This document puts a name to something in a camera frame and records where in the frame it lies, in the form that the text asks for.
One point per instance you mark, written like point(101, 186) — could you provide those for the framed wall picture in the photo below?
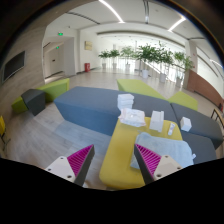
point(88, 45)

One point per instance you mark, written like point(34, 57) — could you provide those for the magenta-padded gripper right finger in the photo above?
point(168, 165)

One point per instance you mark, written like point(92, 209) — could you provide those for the light blue towel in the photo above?
point(173, 146)

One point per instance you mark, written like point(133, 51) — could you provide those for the ceiling strip lights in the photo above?
point(111, 10)

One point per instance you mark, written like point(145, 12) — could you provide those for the row of potted plants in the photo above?
point(150, 55)

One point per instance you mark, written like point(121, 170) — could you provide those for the black wall screen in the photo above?
point(13, 65)

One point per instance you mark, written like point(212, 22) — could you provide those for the small white tube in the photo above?
point(171, 129)

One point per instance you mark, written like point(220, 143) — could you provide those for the white cube box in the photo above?
point(185, 124)

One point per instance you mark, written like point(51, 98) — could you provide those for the green upholstered bench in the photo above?
point(51, 90)
point(138, 87)
point(184, 100)

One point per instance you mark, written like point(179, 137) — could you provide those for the dark grey angular ottoman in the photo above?
point(33, 100)

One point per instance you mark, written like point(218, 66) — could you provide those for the long grey upholstered bench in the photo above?
point(90, 106)

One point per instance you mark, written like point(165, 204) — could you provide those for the green exit sign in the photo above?
point(60, 34)

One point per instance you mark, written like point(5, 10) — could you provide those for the flat white box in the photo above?
point(156, 120)

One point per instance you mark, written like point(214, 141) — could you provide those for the red floor cabinet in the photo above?
point(87, 67)

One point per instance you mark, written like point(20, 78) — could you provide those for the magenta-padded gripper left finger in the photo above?
point(58, 166)

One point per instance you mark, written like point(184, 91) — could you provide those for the yellow upholstered bench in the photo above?
point(118, 160)

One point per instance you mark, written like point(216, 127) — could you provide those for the stack of white tissue packs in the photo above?
point(125, 101)

